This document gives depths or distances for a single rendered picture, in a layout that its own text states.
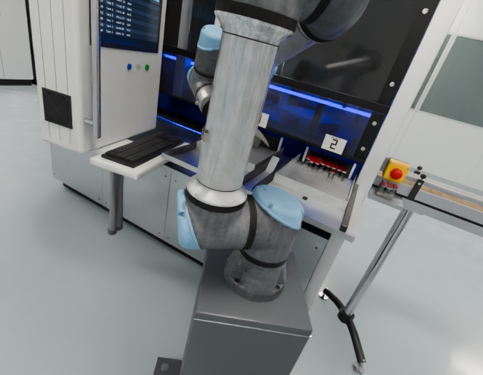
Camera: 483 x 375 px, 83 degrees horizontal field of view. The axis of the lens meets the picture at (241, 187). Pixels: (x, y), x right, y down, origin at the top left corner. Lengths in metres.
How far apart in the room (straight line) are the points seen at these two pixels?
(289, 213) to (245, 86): 0.25
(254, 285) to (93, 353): 1.00
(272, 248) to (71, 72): 0.85
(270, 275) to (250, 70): 0.41
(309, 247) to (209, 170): 0.97
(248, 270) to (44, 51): 0.93
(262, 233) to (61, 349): 1.17
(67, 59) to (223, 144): 0.75
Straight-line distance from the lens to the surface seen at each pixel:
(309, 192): 0.95
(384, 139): 1.15
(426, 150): 5.89
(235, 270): 0.63
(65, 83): 1.11
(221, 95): 0.42
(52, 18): 1.12
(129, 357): 1.47
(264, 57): 0.41
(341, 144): 1.16
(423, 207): 1.34
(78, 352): 1.51
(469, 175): 6.11
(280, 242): 0.56
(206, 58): 0.77
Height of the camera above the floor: 1.26
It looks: 26 degrees down
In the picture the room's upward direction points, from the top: 14 degrees clockwise
